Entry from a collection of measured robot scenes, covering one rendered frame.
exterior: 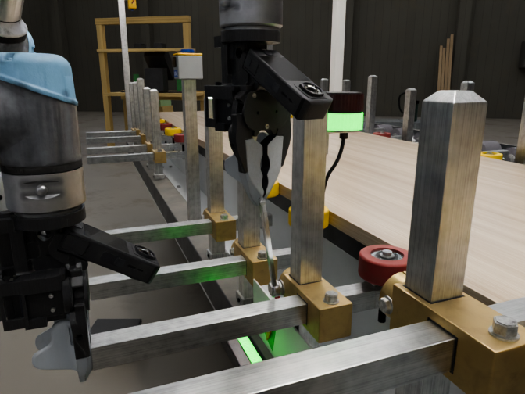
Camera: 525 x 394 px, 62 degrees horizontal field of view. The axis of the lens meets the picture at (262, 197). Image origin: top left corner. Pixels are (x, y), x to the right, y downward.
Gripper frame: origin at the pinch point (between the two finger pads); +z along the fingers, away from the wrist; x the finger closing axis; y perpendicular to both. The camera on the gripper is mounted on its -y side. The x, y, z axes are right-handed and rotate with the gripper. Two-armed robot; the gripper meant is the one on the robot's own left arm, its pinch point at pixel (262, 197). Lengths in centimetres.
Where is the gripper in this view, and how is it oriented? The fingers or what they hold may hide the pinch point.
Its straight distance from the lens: 56.0
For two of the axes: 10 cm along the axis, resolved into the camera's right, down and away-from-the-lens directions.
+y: -6.6, -2.0, 7.2
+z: 0.0, 9.6, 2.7
